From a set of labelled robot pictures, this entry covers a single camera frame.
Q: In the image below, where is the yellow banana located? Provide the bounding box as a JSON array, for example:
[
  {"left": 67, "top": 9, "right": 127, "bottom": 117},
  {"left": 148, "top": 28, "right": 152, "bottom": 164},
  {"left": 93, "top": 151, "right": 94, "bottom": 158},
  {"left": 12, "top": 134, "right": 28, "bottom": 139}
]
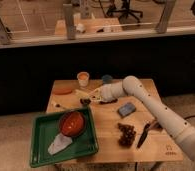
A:
[{"left": 75, "top": 89, "right": 92, "bottom": 100}]

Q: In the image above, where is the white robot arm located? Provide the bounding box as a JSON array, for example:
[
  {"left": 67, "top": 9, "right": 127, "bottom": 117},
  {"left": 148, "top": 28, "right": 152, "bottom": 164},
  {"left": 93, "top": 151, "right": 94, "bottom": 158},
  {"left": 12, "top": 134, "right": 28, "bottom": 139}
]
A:
[{"left": 91, "top": 76, "right": 195, "bottom": 171}]

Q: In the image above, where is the small metal cup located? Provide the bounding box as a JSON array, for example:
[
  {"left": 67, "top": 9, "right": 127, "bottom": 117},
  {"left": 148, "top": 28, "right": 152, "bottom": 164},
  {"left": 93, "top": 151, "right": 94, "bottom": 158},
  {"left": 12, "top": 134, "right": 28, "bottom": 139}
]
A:
[{"left": 80, "top": 99, "right": 91, "bottom": 107}]

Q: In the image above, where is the blue cup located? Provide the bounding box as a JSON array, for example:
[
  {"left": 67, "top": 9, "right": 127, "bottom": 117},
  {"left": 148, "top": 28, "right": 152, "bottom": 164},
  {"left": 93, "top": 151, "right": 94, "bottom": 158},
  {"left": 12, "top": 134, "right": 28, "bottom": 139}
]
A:
[{"left": 101, "top": 74, "right": 113, "bottom": 84}]

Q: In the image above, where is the orange filled white cup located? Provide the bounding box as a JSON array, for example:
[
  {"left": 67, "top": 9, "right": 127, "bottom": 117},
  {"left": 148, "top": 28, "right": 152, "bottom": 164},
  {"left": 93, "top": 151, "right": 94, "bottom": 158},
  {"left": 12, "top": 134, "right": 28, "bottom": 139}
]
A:
[{"left": 77, "top": 72, "right": 90, "bottom": 87}]

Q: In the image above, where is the black rectangular block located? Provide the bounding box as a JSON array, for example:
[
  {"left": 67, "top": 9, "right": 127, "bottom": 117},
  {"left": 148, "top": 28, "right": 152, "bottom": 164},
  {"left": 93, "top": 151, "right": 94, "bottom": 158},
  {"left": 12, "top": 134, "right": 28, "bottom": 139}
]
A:
[{"left": 99, "top": 99, "right": 118, "bottom": 105}]

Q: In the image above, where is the blue sponge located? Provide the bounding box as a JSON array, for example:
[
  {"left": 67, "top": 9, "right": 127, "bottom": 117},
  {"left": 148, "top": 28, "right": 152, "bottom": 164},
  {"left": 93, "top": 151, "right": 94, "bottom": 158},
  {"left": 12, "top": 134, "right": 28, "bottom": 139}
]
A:
[{"left": 117, "top": 102, "right": 136, "bottom": 117}]

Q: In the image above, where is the red bowl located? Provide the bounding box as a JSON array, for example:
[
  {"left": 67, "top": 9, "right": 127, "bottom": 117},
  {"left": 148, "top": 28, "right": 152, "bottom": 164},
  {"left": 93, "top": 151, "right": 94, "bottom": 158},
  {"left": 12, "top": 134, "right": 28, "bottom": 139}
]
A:
[{"left": 59, "top": 111, "right": 86, "bottom": 137}]

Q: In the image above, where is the bunch of dark grapes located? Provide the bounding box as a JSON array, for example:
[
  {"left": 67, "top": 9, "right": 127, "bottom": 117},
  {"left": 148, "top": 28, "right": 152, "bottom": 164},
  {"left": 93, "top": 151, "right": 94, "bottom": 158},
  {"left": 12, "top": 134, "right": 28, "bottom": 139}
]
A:
[{"left": 118, "top": 123, "right": 136, "bottom": 148}]

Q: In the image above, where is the white crumpled cloth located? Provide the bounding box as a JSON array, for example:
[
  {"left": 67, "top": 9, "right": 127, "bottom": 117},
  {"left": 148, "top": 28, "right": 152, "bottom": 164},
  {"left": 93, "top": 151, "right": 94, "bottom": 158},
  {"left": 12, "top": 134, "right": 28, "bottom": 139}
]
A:
[{"left": 48, "top": 134, "right": 72, "bottom": 155}]

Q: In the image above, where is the green plastic tray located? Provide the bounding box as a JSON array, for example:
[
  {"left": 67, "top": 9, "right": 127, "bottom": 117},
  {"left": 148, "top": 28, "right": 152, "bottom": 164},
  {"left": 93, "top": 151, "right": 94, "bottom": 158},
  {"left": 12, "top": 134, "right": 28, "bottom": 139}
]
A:
[{"left": 30, "top": 107, "right": 99, "bottom": 168}]

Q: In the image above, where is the background wooden table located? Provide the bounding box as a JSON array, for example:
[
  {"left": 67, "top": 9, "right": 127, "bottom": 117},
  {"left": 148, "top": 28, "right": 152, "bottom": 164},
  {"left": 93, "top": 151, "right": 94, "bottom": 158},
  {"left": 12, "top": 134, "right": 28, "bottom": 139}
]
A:
[{"left": 55, "top": 18, "right": 122, "bottom": 36}]

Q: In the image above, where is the black office chair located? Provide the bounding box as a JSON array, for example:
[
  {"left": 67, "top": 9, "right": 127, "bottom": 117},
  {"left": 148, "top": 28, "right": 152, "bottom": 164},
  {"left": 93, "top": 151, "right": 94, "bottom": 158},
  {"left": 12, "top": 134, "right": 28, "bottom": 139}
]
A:
[{"left": 106, "top": 0, "right": 143, "bottom": 22}]

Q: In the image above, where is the black handled knife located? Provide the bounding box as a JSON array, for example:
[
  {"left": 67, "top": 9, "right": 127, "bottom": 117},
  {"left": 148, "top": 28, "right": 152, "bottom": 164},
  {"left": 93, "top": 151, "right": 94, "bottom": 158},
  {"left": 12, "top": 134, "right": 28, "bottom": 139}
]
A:
[{"left": 137, "top": 120, "right": 157, "bottom": 148}]

